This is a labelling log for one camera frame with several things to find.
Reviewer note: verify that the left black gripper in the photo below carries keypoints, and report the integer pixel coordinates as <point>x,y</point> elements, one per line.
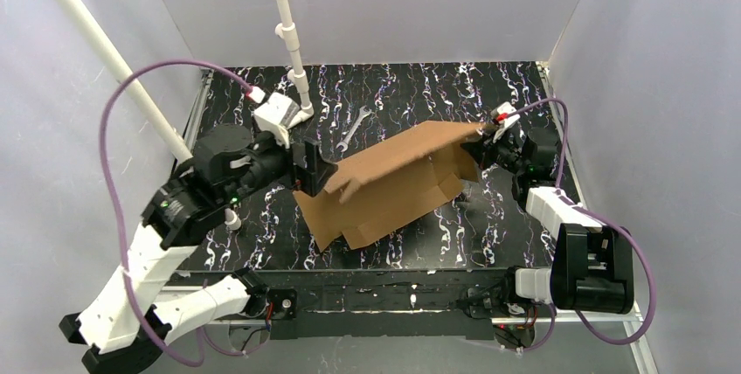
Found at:
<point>309,165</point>

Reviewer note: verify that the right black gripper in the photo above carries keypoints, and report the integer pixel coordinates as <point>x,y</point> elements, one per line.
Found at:
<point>483,148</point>

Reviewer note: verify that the brown cardboard box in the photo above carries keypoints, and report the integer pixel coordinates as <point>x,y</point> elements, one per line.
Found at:
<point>391,184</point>

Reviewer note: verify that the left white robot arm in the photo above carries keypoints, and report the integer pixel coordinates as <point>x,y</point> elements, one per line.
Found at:
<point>126,328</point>

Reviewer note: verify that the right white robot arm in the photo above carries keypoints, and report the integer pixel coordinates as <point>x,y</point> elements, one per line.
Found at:
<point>592,263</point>

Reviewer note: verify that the silver wrench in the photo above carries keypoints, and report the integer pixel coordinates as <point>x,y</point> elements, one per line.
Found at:
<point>363,113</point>

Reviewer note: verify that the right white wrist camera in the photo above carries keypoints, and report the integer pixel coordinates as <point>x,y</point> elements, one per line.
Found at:
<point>505,117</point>

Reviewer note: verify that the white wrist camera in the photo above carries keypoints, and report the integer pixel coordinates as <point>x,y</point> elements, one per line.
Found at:
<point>505,117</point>
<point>276,113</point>

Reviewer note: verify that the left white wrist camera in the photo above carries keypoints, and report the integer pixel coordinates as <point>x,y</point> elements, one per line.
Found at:
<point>276,113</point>

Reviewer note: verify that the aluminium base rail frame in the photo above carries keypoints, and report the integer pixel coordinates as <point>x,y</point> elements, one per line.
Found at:
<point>393,301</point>

